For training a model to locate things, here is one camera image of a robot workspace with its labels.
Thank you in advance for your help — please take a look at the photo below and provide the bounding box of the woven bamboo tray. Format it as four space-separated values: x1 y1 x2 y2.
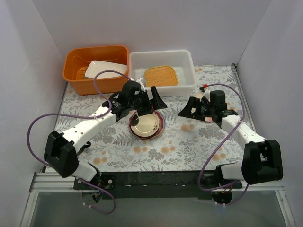
144 66 179 87

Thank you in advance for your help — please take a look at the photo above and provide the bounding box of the cream and pink plate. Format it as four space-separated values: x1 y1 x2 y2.
195 92 213 123

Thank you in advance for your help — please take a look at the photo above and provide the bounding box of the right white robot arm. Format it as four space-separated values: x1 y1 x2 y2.
179 90 284 188

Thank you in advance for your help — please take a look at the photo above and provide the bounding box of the clear plastic bin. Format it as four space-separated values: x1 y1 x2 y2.
128 50 197 97

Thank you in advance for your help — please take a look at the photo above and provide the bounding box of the cream and black plate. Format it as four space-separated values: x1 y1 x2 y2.
130 113 160 138

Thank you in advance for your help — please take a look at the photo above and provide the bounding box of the maroon scalloped plate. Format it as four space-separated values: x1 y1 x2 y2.
129 111 166 126

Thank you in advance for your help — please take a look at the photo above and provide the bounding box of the floral table mat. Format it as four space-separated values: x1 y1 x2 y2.
60 66 243 172

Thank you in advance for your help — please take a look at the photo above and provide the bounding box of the white rectangular dish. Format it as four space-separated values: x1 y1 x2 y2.
84 60 127 79

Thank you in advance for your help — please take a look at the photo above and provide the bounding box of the red lacquer cup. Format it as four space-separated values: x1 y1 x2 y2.
76 141 91 156

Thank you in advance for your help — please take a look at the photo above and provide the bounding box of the orange plastic tub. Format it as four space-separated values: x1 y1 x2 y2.
62 45 129 95

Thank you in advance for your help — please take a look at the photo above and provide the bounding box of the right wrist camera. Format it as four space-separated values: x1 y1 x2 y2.
199 84 210 101

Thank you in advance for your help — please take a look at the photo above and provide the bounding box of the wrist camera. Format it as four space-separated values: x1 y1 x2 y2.
135 77 146 91
199 84 210 101

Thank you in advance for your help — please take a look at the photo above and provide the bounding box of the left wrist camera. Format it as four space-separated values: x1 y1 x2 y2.
135 77 146 91

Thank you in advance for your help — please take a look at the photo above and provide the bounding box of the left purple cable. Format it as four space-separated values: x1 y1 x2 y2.
26 71 133 215

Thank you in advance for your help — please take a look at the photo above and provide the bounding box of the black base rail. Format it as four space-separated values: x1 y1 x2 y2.
73 170 242 199

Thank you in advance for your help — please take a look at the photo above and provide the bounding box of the aluminium frame rail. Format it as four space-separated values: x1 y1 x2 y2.
29 172 79 192

